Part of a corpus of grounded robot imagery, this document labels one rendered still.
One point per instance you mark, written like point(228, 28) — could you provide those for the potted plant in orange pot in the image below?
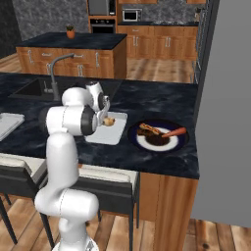
point(70, 32)

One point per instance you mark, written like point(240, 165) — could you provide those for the silver microwave oven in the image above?
point(131, 15)

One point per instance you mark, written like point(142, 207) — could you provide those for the black built-in oven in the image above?
point(102, 25)

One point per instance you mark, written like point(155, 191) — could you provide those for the dark blue large plate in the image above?
point(134, 135)

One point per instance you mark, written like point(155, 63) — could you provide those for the wooden base cupboard run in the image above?
point(160, 42)

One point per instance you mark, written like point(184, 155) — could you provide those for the wooden wall cupboard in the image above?
point(137, 1)
point(196, 1)

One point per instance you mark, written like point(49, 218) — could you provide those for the grey panel above oven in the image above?
point(98, 6)

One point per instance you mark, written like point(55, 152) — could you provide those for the dark brown cooked steak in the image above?
point(157, 140)

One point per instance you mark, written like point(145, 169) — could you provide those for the wooden counter cabinet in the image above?
point(173, 209)

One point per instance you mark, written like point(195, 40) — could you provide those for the wooden kitchen island cupboards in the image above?
point(72, 60)

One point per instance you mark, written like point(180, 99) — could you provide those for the dark object on worktop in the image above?
point(198, 13)

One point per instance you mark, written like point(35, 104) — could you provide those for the brown grilled kebab skewer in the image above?
point(148, 128)

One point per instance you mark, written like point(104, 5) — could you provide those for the tan round food piece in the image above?
point(109, 122)

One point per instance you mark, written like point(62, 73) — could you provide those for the orange carrot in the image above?
point(175, 132)

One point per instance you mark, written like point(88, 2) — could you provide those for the black stool with white cushion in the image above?
point(111, 189)
point(16, 178)

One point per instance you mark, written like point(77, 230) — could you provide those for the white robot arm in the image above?
point(62, 157)

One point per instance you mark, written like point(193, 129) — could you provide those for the grey sink tap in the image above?
point(54, 78)

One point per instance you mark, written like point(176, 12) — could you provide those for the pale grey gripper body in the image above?
point(104, 109)

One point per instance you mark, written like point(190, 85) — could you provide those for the grey fridge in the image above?
point(228, 108)

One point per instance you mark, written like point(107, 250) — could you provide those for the black sink basin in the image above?
point(31, 89)

